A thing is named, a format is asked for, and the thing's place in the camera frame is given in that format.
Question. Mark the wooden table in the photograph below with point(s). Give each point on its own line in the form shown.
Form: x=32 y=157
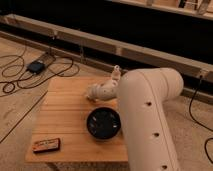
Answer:
x=63 y=115

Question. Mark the clear plastic bottle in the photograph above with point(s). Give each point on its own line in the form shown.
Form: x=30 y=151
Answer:
x=115 y=72

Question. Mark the black bowl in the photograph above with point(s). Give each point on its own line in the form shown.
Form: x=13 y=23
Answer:
x=103 y=123

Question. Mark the blue power adapter box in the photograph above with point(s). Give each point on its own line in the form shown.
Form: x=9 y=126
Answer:
x=35 y=67

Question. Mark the long wooden beam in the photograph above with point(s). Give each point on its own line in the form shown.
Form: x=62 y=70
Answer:
x=149 y=56

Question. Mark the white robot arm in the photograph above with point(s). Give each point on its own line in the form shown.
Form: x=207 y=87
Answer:
x=140 y=95

